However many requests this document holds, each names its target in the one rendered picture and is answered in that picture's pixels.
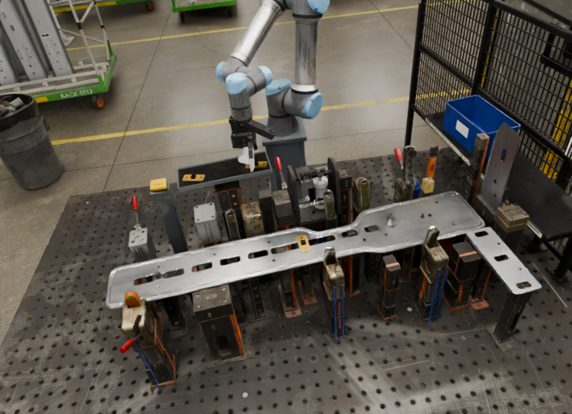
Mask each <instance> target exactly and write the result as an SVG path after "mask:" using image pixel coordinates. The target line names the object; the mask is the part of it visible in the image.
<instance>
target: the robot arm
mask: <svg viewBox="0 0 572 414"><path fill-rule="evenodd" d="M260 4H261V6H260V9H259V10H258V12H257V13H256V15H255V17H254V18H253V20H252V21H251V23H250V25H249V27H248V29H247V30H246V32H245V33H244V34H243V36H242V38H241V40H240V41H239V43H238V45H237V47H236V48H235V49H234V51H233V53H232V55H231V57H230V58H229V60H228V61H222V62H221V63H219V65H218V66H217V67H216V76H217V78H218V79H219V80H220V81H222V82H224V83H226V91H227V93H228V97H229V102H230V107H231V111H232V115H230V118H229V120H228V121H229V124H231V128H232V132H231V139H232V141H233V142H232V147H233V148H244V147H245V148H244V149H243V155H242V156H240V157H238V161H239V162H240V163H244V164H249V165H250V171H251V172H253V170H254V167H255V159H254V149H255V150H257V149H258V144H257V139H256V134H258V135H262V136H264V137H265V138H267V139H270V140H272V139H273V138H274V136H276V137H284V136H288V135H292V134H294V133H295V132H296V131H297V130H298V128H299V125H298V121H297V119H296V117H295V116H298V117H301V118H307V119H313V118H315V117H316V116H317V115H318V114H319V112H320V111H321V108H322V106H323V96H322V95H321V94H320V93H318V86H317V84H316V83H315V76H316V59H317V26H318V22H319V21H320V20H321V19H322V18H323V14H324V13H325V12H326V11H327V9H328V6H329V0H261V1H260ZM287 9H291V10H293V15H292V16H293V18H294V19H295V21H296V36H295V82H294V83H293V84H292V85H291V82H290V80H288V79H278V80H274V81H272V73H271V71H270V70H269V69H268V68H267V67H266V66H259V67H256V69H253V68H249V67H248V66H249V63H250V62H251V61H252V59H253V58H254V56H255V54H256V52H257V50H258V49H259V47H260V46H261V44H262V42H263V41H264V39H265V37H266V35H267V33H268V32H269V31H270V29H271V28H272V25H273V24H274V22H275V20H276V19H277V17H280V16H282V14H283V12H284V11H285V10H287ZM262 89H266V103H267V110H268V119H267V123H266V125H264V124H261V123H259V122H256V121H254V120H253V116H252V114H253V113H252V107H251V101H250V97H251V96H252V95H254V94H256V93H258V92H259V91H261V90H262ZM255 133H256V134H255ZM233 145H234V146H233ZM253 147H254V148H253Z"/></svg>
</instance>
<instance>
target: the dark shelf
mask: <svg viewBox="0 0 572 414"><path fill-rule="evenodd" d="M444 114H445V111H444V112H436V113H432V114H427V115H425V119H424V120H425V121H426V122H427V123H428V124H429V125H430V126H431V127H432V128H433V129H434V130H435V131H436V132H437V133H438V134H439V135H440V136H441V137H442V138H443V139H444V140H445V141H446V142H447V143H448V144H449V145H450V146H451V148H452V149H453V150H454V151H455V152H456V153H457V154H458V155H459V156H460V157H461V158H462V159H463V160H464V161H465V162H466V163H467V164H468V165H469V166H470V163H469V160H470V159H471V158H472V153H471V152H470V151H468V150H467V149H466V148H465V147H464V146H463V145H462V144H460V143H459V142H458V141H457V140H456V139H455V138H454V137H453V136H452V135H451V134H450V133H449V132H448V131H447V130H445V129H444V128H443V119H444ZM488 160H489V159H488V158H486V159H485V160H484V163H483V169H482V173H481V176H480V177H481V178H482V179H483V178H484V174H485V170H486V167H487V163H488ZM506 187H507V188H508V189H509V193H508V195H507V198H506V204H507V205H510V204H517V205H518V206H519V207H520V208H521V209H522V210H523V211H525V212H526V213H527V214H528V215H529V220H528V223H527V226H528V227H529V228H530V229H531V230H532V231H533V232H534V233H535V234H536V235H537V236H538V237H539V238H540V239H541V240H542V241H543V242H544V243H547V242H551V241H554V240H558V239H565V238H568V237H572V197H571V196H570V195H568V194H567V193H566V192H565V191H564V190H563V189H562V188H561V187H560V186H558V185H557V184H556V183H555V182H554V181H552V180H551V179H550V178H549V177H547V176H546V175H545V174H544V173H543V172H541V171H540V170H539V169H538V168H536V167H535V166H534V165H533V164H532V163H531V162H530V161H529V160H528V159H526V158H525V157H524V156H523V155H522V154H520V153H519V152H518V151H517V152H516V156H515V158H514V161H513V165H512V169H511V173H510V175H509V178H508V182H507V184H506Z"/></svg>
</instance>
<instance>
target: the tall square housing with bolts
mask: <svg viewBox="0 0 572 414"><path fill-rule="evenodd" d="M194 216H195V223H196V225H197V230H198V233H199V236H200V239H201V242H202V245H204V248H205V247H209V246H213V245H217V244H223V243H222V238H221V233H220V224H219V221H218V217H217V215H216V211H215V204H214V203H208V204H201V205H197V206H195V207H194ZM228 264H229V261H228V259H225V260H221V261H220V265H221V266H224V265H228Z"/></svg>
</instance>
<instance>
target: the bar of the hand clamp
mask: <svg viewBox="0 0 572 414"><path fill-rule="evenodd" d="M415 156H416V151H415V147H414V146H413V145H410V146H406V147H403V181H404V183H405V188H407V177H409V180H410V181H411V183H410V184H409V185H410V186H411V187H413V185H414V161H415Z"/></svg>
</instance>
